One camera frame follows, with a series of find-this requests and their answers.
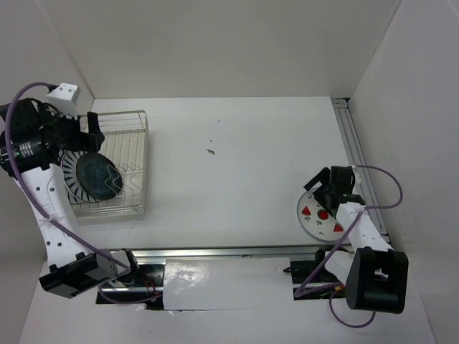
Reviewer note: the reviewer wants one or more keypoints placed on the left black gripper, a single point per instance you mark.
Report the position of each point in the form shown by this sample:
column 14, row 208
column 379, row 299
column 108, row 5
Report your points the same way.
column 82, row 141

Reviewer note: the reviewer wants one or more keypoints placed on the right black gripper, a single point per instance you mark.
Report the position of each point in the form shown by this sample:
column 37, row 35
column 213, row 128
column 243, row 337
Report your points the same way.
column 324, row 177

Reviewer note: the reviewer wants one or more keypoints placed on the strawberry pattern plate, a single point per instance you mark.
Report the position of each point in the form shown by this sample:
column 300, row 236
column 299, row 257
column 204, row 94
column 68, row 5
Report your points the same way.
column 316, row 221

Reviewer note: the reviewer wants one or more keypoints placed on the blue striped plate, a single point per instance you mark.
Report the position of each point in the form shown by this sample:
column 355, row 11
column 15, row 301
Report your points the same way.
column 70, row 179
column 73, row 199

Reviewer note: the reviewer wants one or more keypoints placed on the dark blue glazed plate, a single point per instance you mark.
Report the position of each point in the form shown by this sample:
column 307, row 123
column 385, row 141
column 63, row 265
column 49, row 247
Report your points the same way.
column 98, row 176

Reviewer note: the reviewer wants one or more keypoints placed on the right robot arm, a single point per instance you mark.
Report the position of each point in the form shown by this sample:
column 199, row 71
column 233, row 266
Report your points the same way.
column 375, row 274

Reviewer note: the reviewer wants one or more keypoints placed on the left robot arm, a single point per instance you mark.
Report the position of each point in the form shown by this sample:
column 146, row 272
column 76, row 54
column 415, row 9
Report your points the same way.
column 42, row 149

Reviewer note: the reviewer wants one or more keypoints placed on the white glossy cover sheet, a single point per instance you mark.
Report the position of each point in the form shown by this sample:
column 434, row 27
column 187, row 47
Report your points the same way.
column 227, row 284

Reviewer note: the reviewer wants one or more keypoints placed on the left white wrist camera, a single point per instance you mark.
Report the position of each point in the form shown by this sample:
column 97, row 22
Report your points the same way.
column 64, row 97

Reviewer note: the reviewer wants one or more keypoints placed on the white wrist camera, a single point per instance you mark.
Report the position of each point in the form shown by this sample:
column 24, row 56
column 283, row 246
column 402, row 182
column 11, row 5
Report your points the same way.
column 356, row 174
column 64, row 97

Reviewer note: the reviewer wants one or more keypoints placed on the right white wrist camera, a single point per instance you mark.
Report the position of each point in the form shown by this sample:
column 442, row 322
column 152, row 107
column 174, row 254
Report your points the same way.
column 356, row 174

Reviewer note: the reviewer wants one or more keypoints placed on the white wire dish rack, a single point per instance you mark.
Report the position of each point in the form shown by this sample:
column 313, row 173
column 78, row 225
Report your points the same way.
column 126, row 138

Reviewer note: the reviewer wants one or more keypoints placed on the aluminium rail frame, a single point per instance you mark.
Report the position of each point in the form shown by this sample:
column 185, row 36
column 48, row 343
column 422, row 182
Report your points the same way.
column 223, row 173

